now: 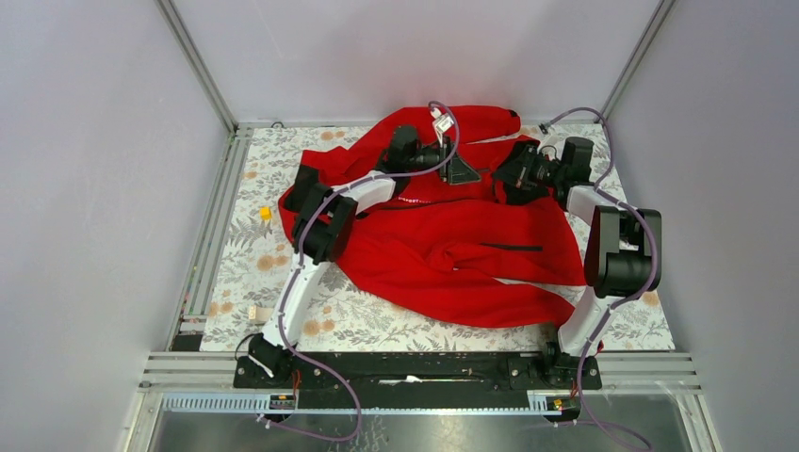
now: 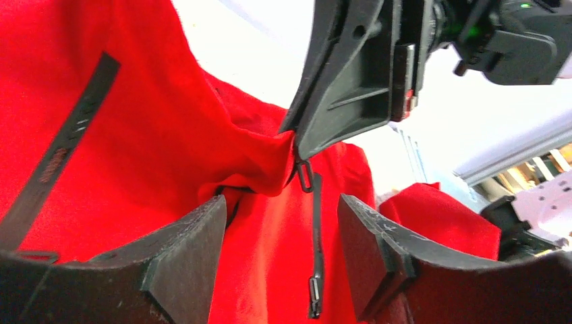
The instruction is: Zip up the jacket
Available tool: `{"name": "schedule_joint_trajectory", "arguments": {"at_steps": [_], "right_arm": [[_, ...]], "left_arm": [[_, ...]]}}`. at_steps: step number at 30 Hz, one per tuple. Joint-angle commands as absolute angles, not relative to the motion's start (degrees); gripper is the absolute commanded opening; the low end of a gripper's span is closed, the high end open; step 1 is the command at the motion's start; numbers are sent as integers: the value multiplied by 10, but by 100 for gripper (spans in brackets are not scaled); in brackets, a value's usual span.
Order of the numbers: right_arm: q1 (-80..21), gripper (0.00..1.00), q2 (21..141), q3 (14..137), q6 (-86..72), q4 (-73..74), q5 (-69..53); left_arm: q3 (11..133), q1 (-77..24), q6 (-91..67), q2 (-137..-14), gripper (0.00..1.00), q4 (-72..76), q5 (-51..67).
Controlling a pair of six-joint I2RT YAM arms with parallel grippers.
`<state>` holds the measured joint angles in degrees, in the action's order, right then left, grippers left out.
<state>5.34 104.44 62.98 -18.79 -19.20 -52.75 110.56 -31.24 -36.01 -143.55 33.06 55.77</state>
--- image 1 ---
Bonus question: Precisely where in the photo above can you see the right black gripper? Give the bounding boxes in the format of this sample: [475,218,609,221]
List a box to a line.
[491,145,565,191]

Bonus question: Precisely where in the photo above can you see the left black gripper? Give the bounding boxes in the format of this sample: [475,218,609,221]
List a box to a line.
[405,136,481,185]

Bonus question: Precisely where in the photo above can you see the red zip-up jacket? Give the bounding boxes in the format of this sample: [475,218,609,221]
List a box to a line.
[277,105,588,330]

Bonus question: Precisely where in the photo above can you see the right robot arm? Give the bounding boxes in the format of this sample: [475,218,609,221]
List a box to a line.
[493,137,661,389]

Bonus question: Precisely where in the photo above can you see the multicoloured block row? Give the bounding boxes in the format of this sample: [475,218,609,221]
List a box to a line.
[247,305,273,325]

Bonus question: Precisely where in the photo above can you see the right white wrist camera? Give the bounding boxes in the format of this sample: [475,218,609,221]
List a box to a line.
[538,122,560,160]

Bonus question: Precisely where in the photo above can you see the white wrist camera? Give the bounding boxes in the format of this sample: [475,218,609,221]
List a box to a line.
[430,107,454,146]
[538,122,560,160]

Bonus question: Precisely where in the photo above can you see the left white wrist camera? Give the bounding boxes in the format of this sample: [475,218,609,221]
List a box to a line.
[430,107,454,146]

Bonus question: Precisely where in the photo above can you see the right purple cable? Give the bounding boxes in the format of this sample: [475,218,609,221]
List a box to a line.
[540,106,660,452]

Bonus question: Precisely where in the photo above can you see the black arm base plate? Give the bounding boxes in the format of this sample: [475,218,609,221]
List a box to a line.
[233,352,603,410]

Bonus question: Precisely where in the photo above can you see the aluminium frame rail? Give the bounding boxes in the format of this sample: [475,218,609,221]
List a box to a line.
[122,351,721,451]

